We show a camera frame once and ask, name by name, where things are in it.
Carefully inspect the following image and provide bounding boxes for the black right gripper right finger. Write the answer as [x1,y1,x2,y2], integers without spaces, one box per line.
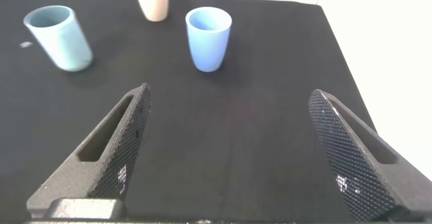
[308,88,432,222]

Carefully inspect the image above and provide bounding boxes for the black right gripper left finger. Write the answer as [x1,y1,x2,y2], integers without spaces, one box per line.
[26,82,152,218]

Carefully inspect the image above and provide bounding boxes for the beige plastic cup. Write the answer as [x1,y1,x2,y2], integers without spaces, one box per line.
[134,0,169,22]

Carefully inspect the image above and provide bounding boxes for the light teal plastic cup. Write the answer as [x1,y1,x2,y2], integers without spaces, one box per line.
[22,5,94,72]

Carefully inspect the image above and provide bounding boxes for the black table cloth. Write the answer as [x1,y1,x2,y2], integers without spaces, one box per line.
[0,0,432,224]

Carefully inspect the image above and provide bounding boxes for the light blue plastic cup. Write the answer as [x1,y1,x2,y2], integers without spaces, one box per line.
[185,6,233,73]

